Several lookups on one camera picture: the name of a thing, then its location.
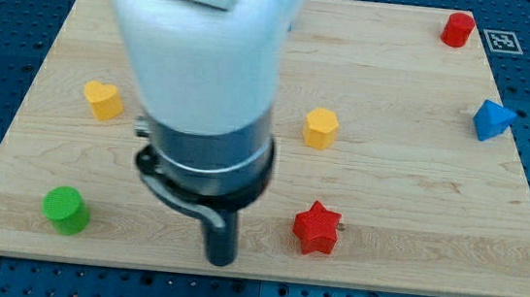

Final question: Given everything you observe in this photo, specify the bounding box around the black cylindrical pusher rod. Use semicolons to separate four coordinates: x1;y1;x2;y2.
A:
202;210;239;267

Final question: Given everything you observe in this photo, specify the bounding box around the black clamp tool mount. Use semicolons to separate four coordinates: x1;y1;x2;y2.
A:
135;138;276;230

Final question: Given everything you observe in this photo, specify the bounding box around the red star block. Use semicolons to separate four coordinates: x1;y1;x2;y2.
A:
292;200;343;254

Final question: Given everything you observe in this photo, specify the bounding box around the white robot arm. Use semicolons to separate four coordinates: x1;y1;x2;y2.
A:
112;0;305;266

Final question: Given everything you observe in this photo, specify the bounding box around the yellow hexagon block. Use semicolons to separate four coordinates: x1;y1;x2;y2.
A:
303;107;340;150

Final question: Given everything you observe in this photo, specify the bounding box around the green cylinder block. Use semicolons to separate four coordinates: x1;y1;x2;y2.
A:
41;185;90;236

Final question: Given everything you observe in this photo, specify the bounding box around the yellow heart block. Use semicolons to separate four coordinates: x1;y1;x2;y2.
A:
83;81;124;121

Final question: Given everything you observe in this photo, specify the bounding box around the wooden board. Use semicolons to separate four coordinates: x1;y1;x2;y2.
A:
0;0;530;297

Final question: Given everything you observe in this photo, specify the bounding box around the blue triangular prism block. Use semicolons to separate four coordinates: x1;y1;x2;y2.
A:
473;100;517;142

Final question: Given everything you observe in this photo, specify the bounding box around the red cylinder block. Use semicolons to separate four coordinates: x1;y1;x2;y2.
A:
441;12;476;48

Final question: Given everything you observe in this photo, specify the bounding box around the white fiducial marker tag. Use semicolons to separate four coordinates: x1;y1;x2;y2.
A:
483;29;523;55

